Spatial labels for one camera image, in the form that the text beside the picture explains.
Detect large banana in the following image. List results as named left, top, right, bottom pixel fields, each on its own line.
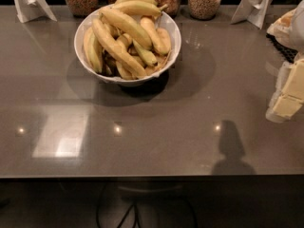
left=100, top=7, right=152, bottom=50

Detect top banana with stem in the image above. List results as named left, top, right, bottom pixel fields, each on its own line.
left=112, top=0, right=168, bottom=17

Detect far right short banana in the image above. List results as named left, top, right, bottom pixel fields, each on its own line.
left=157, top=28, right=171, bottom=55

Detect long front banana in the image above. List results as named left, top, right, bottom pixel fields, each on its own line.
left=92, top=19, right=147, bottom=79

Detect right grain glass jar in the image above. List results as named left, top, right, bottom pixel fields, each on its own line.
left=188, top=0, right=221, bottom=20

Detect left edge banana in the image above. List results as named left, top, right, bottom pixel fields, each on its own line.
left=84, top=28, right=104, bottom=73

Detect white paper stand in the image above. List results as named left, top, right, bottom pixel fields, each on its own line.
left=231, top=0, right=273, bottom=29
left=14, top=0, right=57, bottom=23

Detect left white paper stand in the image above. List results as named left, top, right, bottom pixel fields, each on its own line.
left=14, top=0, right=57, bottom=23

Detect right white paper stand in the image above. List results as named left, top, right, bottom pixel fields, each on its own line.
left=231, top=0, right=273, bottom=29

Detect black mesh mat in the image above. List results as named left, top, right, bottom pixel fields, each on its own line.
left=266, top=34, right=297, bottom=63

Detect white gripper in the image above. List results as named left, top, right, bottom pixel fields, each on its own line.
left=266, top=0, right=304, bottom=123

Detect white bowl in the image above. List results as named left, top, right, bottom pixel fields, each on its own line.
left=74, top=10, right=181, bottom=86

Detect right curved banana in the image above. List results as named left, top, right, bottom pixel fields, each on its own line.
left=140, top=16, right=169, bottom=55

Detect black cables under table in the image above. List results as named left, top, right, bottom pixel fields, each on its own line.
left=95, top=182, right=199, bottom=228

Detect greenish centre banana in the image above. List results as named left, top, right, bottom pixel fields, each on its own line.
left=133, top=40, right=158, bottom=67

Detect bottom small banana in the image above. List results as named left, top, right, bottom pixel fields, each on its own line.
left=116, top=62, right=134, bottom=80

